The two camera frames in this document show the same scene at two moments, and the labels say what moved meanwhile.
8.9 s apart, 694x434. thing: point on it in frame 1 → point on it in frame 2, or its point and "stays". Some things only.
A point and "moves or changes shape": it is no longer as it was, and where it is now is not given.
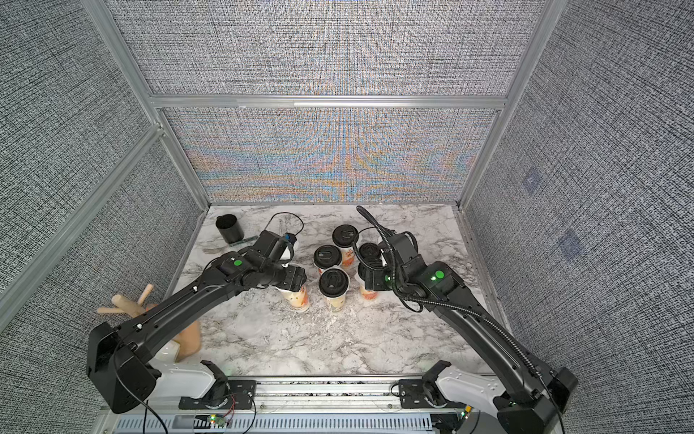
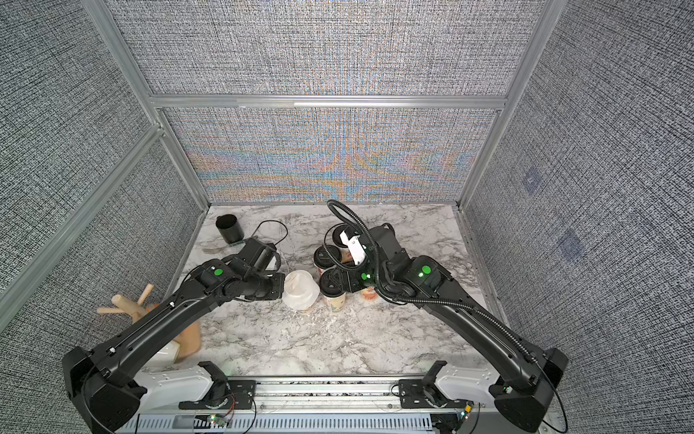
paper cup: x=369 y=295 stays
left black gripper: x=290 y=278 → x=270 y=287
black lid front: x=327 y=257 stays
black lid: x=333 y=282 stays
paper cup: x=335 y=304 stays
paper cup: x=296 y=300 moves or changes shape
